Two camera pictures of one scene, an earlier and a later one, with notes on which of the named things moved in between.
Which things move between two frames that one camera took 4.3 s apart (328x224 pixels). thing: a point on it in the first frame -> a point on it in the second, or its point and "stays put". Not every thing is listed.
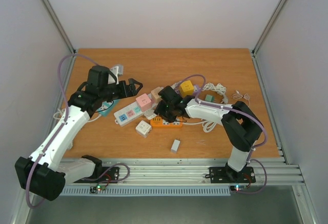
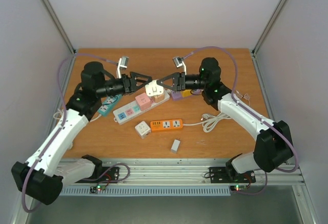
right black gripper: [164, 112] -> [181, 81]
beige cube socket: [155, 97] stays put
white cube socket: [143, 129] stays put
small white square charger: [149, 114] -> [152, 88]
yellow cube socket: [186, 88] stays put
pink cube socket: [144, 102] stays put
